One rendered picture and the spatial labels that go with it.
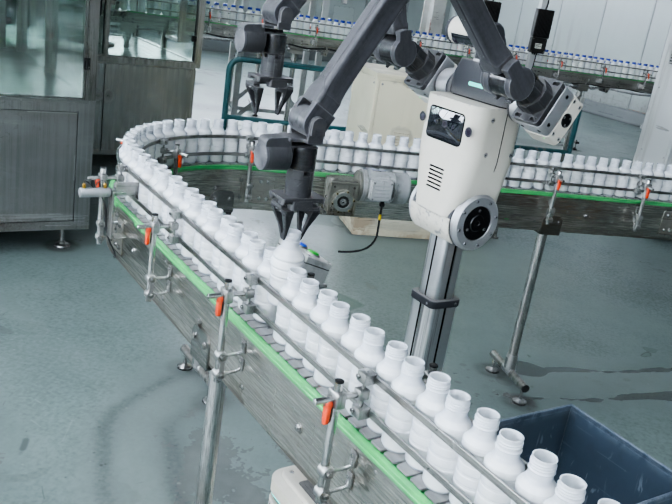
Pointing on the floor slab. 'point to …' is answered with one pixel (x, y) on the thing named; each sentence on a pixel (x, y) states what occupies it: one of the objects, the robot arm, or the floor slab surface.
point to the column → (433, 17)
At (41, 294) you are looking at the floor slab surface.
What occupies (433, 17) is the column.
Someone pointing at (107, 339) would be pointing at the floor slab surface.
